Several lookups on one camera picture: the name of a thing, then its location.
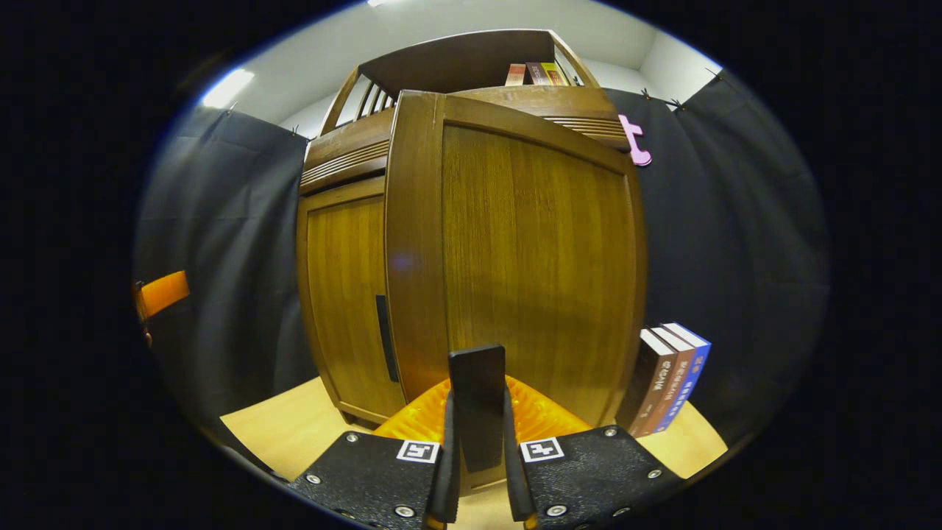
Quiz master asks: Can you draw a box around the black door handle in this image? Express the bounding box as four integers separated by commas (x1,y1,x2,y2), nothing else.
375,294,400,384
449,344,507,473

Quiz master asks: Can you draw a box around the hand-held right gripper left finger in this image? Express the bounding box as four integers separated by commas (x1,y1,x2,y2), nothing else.
287,379,461,530

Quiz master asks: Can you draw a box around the reddish brown thick book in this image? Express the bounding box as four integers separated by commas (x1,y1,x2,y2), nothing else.
637,326,696,437

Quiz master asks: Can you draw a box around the wooden double-door shoe cabinet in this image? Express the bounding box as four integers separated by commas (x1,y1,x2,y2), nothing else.
297,28,648,490

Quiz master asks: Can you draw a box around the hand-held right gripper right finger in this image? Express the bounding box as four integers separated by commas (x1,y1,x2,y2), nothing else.
503,375,685,530

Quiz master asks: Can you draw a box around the wooden shoe cabinet door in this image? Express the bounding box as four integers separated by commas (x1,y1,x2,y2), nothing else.
298,195,406,424
384,90,648,490

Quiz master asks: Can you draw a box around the small ceiling light panel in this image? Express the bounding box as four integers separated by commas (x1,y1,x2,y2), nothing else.
200,68,256,110

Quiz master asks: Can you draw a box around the black backdrop cloth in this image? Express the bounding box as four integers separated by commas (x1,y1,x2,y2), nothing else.
134,70,831,442

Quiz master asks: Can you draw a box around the dark brown thick book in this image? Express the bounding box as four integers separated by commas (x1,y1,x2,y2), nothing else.
617,328,676,435

